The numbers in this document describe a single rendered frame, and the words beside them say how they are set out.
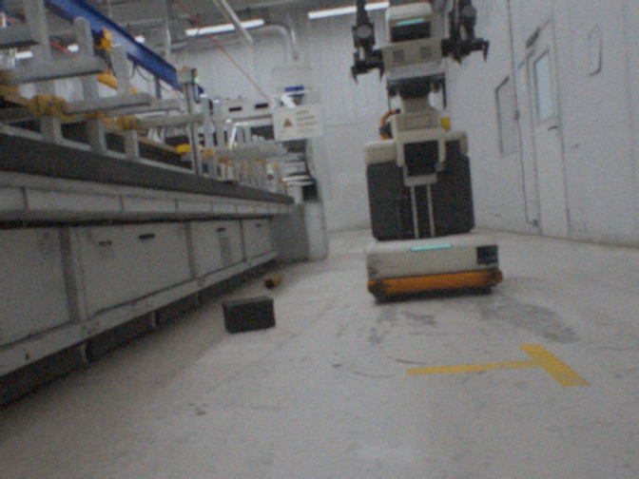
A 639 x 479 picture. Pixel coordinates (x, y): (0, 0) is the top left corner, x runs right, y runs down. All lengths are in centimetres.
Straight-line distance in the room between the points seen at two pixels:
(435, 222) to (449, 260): 34
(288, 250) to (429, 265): 344
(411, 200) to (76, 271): 165
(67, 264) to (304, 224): 405
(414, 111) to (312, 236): 321
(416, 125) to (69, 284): 166
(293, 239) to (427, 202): 317
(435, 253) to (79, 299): 153
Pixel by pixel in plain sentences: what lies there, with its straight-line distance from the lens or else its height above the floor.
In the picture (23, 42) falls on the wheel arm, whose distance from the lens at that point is 120.
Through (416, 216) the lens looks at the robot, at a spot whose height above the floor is 40.
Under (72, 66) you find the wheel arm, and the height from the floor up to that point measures 83.
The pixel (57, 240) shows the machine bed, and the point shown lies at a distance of 209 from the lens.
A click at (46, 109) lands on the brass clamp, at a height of 79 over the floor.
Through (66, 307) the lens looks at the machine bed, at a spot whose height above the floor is 22.
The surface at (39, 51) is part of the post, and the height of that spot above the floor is 95.
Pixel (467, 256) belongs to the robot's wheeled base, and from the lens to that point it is 267.
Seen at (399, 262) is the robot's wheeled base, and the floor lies 19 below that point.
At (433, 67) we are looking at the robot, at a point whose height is 108.
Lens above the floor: 43
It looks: 3 degrees down
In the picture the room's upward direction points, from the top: 6 degrees counter-clockwise
